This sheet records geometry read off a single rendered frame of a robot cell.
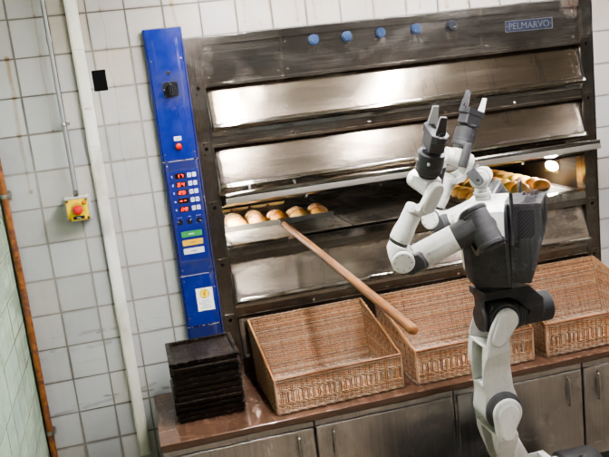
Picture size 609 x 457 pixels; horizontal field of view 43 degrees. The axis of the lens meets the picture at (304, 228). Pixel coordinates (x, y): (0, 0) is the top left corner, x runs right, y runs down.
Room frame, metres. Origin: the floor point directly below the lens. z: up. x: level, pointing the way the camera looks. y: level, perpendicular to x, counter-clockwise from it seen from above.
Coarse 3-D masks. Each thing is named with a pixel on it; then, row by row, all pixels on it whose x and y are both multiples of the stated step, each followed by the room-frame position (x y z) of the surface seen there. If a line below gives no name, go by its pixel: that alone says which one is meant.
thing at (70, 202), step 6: (66, 198) 3.18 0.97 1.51; (72, 198) 3.16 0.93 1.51; (78, 198) 3.16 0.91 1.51; (84, 198) 3.16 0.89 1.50; (66, 204) 3.15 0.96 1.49; (72, 204) 3.15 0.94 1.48; (78, 204) 3.16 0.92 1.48; (90, 204) 3.21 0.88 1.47; (66, 210) 3.15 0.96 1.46; (84, 210) 3.16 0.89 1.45; (90, 210) 3.17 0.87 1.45; (66, 216) 3.15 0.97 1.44; (72, 216) 3.15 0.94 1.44; (78, 216) 3.15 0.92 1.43; (84, 216) 3.16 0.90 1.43; (90, 216) 3.17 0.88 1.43
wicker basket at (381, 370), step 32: (256, 320) 3.33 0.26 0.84; (288, 320) 3.36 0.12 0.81; (320, 320) 3.39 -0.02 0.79; (352, 320) 3.41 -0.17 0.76; (256, 352) 3.17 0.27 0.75; (288, 352) 3.31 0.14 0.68; (320, 352) 3.34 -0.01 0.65; (352, 352) 3.37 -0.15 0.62; (384, 352) 3.18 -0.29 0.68; (288, 384) 2.89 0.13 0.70; (320, 384) 2.92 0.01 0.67; (352, 384) 2.95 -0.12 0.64; (384, 384) 2.99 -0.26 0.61
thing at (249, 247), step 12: (564, 192) 3.75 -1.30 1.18; (576, 192) 3.73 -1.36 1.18; (336, 228) 3.51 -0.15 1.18; (348, 228) 3.48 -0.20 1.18; (360, 228) 3.49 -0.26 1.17; (372, 228) 3.50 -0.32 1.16; (384, 228) 3.52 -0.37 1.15; (264, 240) 3.43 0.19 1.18; (276, 240) 3.41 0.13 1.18; (288, 240) 3.42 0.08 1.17; (312, 240) 3.44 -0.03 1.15; (324, 240) 3.45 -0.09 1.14; (228, 252) 3.36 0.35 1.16; (240, 252) 3.37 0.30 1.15; (252, 252) 3.38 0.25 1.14
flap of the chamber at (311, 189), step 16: (592, 144) 3.59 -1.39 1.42; (480, 160) 3.47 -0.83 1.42; (496, 160) 3.48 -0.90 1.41; (512, 160) 3.50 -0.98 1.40; (528, 160) 3.69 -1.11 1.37; (384, 176) 3.37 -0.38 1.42; (400, 176) 3.38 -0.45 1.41; (272, 192) 3.26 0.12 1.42; (288, 192) 3.27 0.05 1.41; (304, 192) 3.29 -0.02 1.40; (320, 192) 3.47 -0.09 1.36
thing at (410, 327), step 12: (288, 228) 3.53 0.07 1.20; (300, 240) 3.29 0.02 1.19; (324, 252) 2.97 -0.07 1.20; (336, 264) 2.76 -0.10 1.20; (348, 276) 2.60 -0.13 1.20; (360, 288) 2.45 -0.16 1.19; (372, 300) 2.32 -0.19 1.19; (384, 300) 2.27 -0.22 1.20; (384, 312) 2.22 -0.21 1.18; (396, 312) 2.14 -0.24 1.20; (408, 324) 2.04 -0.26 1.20
